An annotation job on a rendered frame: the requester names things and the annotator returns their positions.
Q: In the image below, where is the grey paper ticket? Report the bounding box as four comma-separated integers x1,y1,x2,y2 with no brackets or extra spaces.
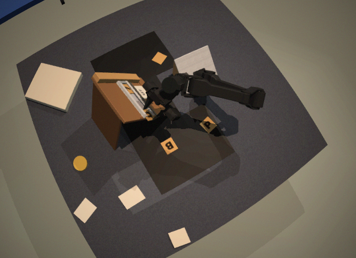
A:
134,86,147,99

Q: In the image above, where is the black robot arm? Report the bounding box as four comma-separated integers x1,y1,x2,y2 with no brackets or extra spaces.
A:
150,68,266,110

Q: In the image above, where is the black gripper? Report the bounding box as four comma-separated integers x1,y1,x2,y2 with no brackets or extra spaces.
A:
142,82,181,121

